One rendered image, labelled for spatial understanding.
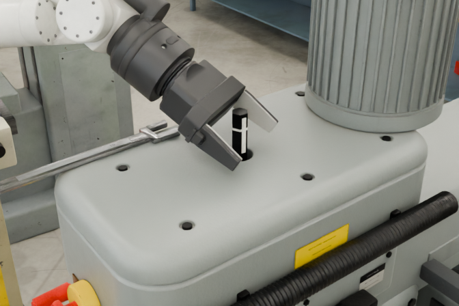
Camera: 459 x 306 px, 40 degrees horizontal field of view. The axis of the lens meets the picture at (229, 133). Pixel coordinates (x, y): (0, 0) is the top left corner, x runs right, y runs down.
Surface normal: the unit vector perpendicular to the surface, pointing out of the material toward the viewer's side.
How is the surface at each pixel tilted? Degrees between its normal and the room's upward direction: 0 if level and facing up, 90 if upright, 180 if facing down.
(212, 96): 30
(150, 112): 0
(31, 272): 0
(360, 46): 90
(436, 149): 0
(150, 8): 62
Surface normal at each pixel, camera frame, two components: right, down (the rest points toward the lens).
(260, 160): 0.00, -0.87
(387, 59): -0.10, 0.49
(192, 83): 0.44, -0.63
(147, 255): -0.11, -0.56
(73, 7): -0.26, 0.15
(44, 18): 0.97, -0.01
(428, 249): 0.59, 0.40
